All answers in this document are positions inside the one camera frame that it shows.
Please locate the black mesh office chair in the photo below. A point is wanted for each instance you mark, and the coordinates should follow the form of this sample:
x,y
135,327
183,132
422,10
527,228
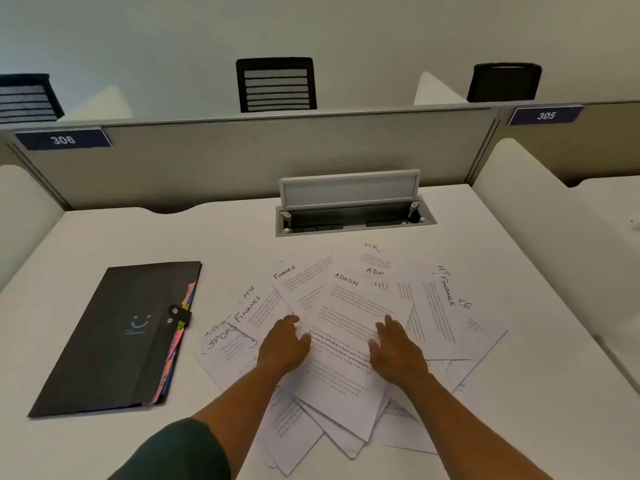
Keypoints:
x,y
276,64
25,79

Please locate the blue desk number sign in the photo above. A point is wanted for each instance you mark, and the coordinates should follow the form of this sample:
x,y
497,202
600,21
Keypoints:
x,y
546,115
62,139

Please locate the white side desk divider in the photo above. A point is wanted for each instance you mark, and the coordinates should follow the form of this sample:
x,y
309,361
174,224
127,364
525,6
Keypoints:
x,y
550,244
25,214

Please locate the person's left forearm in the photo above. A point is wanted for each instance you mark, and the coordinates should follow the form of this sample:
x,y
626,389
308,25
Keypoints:
x,y
240,409

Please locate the black expanding folder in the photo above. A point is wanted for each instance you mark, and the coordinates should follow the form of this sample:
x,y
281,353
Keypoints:
x,y
100,344

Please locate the pile of white papers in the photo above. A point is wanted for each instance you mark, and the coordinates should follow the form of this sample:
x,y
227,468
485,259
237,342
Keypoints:
x,y
340,304

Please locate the person's right forearm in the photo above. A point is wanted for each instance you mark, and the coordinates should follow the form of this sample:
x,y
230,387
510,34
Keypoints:
x,y
460,434

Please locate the person's left hand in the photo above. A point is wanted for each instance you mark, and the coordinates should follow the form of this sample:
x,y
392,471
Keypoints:
x,y
282,347

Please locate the beige partition panel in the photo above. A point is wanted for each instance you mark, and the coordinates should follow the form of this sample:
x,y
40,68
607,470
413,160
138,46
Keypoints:
x,y
600,144

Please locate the grey fabric partition panel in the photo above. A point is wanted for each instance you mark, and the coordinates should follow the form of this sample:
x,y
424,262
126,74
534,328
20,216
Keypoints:
x,y
200,159

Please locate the green left sleeve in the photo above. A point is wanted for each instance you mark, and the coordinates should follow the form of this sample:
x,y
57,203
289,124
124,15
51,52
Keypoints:
x,y
175,454

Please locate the person's right hand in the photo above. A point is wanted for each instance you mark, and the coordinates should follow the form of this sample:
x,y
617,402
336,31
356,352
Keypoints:
x,y
397,354

